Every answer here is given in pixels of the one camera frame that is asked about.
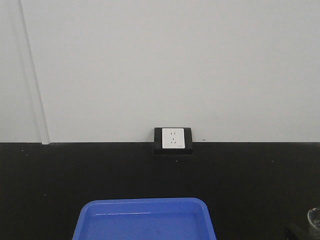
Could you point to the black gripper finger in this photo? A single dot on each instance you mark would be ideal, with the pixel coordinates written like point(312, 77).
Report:
point(293, 232)

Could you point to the clear glass beaker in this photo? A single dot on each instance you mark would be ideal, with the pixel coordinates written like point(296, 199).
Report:
point(313, 217)

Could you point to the blue plastic tray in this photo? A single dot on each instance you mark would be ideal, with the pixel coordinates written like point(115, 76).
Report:
point(182, 218)

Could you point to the black socket mounting box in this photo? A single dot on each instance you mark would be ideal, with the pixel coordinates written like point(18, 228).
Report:
point(158, 149)

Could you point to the white wall power socket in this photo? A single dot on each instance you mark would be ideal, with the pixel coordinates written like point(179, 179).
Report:
point(173, 138)

